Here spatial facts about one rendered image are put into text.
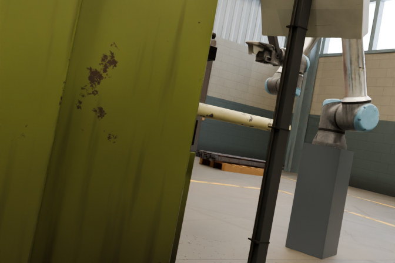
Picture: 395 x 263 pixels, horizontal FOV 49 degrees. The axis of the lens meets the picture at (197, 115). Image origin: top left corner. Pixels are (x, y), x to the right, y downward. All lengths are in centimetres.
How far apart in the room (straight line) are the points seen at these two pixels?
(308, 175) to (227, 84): 869
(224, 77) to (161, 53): 977
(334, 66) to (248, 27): 242
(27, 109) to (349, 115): 176
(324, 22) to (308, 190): 127
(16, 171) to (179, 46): 58
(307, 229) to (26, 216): 175
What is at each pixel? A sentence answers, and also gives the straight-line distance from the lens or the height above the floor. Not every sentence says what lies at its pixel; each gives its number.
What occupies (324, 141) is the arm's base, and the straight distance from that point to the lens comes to 251.
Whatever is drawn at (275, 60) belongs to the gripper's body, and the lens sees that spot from 210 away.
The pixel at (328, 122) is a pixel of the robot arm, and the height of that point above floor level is 73.
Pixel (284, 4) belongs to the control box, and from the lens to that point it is 150.
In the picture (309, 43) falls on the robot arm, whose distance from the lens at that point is 240.
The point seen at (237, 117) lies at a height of 62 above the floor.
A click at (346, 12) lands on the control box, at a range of 144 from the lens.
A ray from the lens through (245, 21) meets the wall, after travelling 1155.
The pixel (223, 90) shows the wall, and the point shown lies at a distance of 1102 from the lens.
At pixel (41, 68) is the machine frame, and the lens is 106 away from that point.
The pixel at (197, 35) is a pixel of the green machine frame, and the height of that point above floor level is 84.
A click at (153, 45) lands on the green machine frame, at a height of 77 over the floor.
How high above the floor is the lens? 54
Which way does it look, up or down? 2 degrees up
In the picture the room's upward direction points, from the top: 11 degrees clockwise
